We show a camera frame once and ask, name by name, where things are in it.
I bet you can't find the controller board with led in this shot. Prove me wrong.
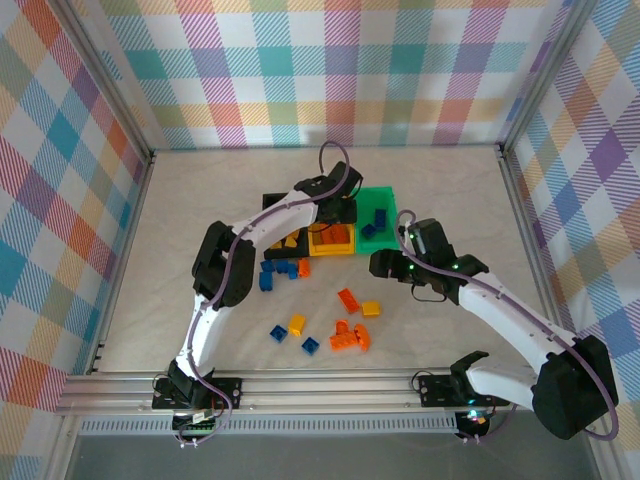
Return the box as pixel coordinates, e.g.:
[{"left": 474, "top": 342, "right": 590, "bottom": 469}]
[{"left": 456, "top": 406, "right": 490, "bottom": 437}]

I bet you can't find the aluminium upright post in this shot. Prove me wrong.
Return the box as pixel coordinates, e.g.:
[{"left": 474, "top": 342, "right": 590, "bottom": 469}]
[
  {"left": 497, "top": 0, "right": 600, "bottom": 157},
  {"left": 52, "top": 0, "right": 157, "bottom": 162}
]

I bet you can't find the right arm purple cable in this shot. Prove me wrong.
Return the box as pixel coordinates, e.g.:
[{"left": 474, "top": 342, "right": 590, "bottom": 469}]
[{"left": 396, "top": 208, "right": 621, "bottom": 445}]

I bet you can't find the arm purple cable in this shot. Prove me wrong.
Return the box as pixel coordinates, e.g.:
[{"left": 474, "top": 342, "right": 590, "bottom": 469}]
[
  {"left": 396, "top": 208, "right": 621, "bottom": 445},
  {"left": 172, "top": 141, "right": 351, "bottom": 449}
]

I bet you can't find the black plastic bin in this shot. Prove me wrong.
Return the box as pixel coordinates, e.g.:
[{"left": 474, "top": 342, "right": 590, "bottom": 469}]
[{"left": 262, "top": 192, "right": 311, "bottom": 260}]

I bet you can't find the long aluminium base rail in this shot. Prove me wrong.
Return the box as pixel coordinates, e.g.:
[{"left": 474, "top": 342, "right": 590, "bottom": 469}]
[{"left": 53, "top": 370, "right": 531, "bottom": 417}]

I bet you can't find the controller board green terminal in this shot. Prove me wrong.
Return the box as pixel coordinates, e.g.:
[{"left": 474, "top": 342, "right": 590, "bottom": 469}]
[{"left": 171, "top": 406, "right": 227, "bottom": 437}]

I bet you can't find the aluminium side floor rail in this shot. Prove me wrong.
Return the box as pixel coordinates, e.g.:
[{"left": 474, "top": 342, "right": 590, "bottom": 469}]
[
  {"left": 87, "top": 151, "right": 157, "bottom": 376},
  {"left": 496, "top": 146, "right": 557, "bottom": 314}
]

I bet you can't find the green plastic bin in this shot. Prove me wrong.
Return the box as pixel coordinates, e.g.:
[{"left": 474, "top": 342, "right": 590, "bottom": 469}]
[{"left": 353, "top": 185, "right": 402, "bottom": 255}]

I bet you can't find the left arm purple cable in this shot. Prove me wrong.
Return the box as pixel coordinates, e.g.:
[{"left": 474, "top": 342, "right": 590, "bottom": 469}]
[{"left": 172, "top": 141, "right": 351, "bottom": 449}]

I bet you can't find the yellow plastic bin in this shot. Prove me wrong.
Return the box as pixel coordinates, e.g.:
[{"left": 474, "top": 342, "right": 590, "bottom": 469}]
[{"left": 306, "top": 222, "right": 359, "bottom": 258}]

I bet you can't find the grey slotted cable duct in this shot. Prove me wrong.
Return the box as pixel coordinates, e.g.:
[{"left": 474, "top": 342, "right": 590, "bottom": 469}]
[{"left": 78, "top": 416, "right": 460, "bottom": 437}]

